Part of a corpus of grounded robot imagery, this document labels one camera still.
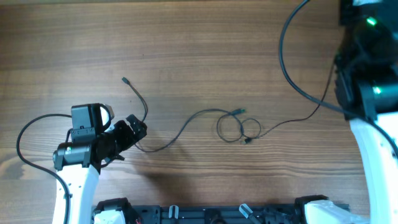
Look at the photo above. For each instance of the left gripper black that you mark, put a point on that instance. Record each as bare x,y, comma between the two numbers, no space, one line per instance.
129,139

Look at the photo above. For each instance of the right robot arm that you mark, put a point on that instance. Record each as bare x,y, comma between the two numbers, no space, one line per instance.
366,88

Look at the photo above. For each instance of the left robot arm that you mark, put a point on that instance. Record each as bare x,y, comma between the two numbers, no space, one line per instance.
95,142

